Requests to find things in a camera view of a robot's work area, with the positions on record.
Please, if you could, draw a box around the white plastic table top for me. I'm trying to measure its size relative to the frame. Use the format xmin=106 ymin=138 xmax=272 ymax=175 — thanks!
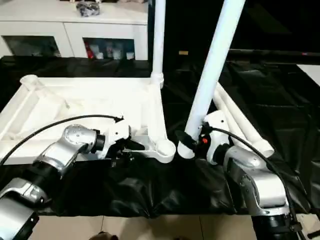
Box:
xmin=0 ymin=74 xmax=177 ymax=166

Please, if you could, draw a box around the white plastic table leg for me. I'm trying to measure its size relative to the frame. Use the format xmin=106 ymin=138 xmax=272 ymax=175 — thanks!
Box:
xmin=215 ymin=84 xmax=275 ymax=159
xmin=177 ymin=0 xmax=247 ymax=160
xmin=150 ymin=0 xmax=167 ymax=90
xmin=212 ymin=92 xmax=262 ymax=157

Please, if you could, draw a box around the glossy black mat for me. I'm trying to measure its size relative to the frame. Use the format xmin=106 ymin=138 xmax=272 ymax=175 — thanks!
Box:
xmin=0 ymin=54 xmax=320 ymax=219

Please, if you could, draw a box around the small red bottle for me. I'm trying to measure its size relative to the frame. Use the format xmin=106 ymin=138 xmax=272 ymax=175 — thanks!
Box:
xmin=84 ymin=42 xmax=94 ymax=60

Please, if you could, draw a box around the white cabinet with glass doors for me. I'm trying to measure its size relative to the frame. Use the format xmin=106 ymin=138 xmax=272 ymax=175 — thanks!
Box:
xmin=0 ymin=0 xmax=150 ymax=61

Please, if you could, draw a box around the grey metal clutter object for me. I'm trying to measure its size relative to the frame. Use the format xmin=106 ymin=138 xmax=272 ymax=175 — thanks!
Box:
xmin=75 ymin=1 xmax=101 ymax=18

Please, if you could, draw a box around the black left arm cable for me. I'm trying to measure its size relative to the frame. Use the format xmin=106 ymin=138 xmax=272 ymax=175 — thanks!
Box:
xmin=0 ymin=114 xmax=124 ymax=166

